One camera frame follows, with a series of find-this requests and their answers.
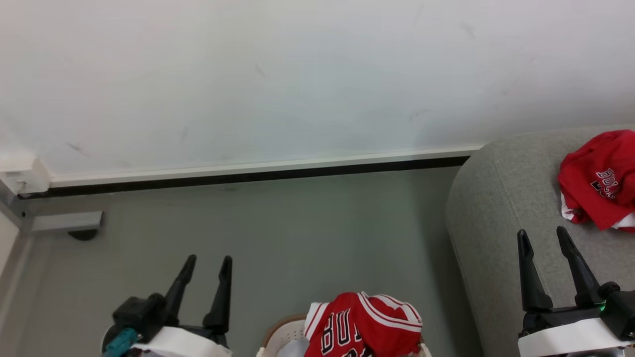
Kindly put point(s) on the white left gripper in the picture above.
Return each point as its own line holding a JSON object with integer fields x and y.
{"x": 178, "y": 343}

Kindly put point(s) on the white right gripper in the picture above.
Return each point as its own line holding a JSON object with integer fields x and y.
{"x": 565, "y": 337}

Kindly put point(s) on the red Bulls jersey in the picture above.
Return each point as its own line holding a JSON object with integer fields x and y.
{"x": 595, "y": 168}

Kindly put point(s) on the red jersey white striped trim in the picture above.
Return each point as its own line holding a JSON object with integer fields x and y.
{"x": 377, "y": 327}

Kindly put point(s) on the grey fabric sofa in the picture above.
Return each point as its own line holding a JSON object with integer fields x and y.
{"x": 506, "y": 198}

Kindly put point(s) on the white laundry basket brown rim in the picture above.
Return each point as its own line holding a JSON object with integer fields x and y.
{"x": 284, "y": 333}

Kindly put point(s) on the black round floor foot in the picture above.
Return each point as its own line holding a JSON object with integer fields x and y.
{"x": 83, "y": 235}

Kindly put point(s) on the beige partition panel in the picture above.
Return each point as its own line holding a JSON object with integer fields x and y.
{"x": 4, "y": 243}

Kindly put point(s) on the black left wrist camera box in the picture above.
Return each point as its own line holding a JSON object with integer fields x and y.
{"x": 136, "y": 315}

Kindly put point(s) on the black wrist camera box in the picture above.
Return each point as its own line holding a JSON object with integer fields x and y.
{"x": 620, "y": 310}
{"x": 136, "y": 315}

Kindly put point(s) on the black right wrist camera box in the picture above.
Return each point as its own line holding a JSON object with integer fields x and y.
{"x": 620, "y": 310}

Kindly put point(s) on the white wall baseboard strip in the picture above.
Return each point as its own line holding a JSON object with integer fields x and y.
{"x": 248, "y": 167}

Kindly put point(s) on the grey aluminium partition frame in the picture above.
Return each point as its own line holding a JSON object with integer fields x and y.
{"x": 10, "y": 208}

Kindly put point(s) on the white wall junction box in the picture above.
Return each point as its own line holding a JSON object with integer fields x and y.
{"x": 25, "y": 176}

